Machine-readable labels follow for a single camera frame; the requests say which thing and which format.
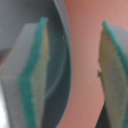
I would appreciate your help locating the gripper right finger with green pad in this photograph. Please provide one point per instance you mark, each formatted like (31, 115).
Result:
(113, 61)

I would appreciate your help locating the gripper left finger with green pad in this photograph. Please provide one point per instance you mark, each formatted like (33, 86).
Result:
(23, 74)

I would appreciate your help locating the grey frying pan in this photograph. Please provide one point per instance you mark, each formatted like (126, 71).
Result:
(14, 15)

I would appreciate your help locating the pink stove board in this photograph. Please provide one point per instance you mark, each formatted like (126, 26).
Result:
(86, 17)

